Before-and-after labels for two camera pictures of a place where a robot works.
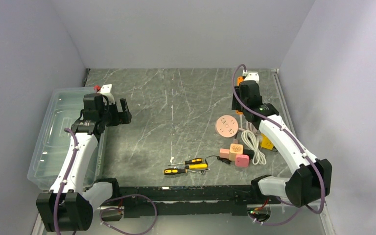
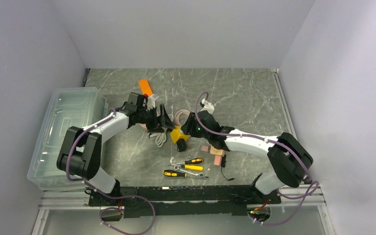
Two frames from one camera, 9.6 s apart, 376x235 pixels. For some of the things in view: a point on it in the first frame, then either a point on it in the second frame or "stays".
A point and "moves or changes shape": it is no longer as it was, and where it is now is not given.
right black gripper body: (236, 105) -> (196, 130)
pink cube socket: (242, 160) -> (218, 159)
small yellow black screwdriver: (195, 160) stays
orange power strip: (239, 80) -> (145, 87)
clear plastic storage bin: (64, 105) stays
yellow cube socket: (265, 142) moves or changes shape
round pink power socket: (226, 126) -> (144, 126)
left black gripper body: (116, 118) -> (146, 116)
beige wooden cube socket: (235, 149) -> (217, 152)
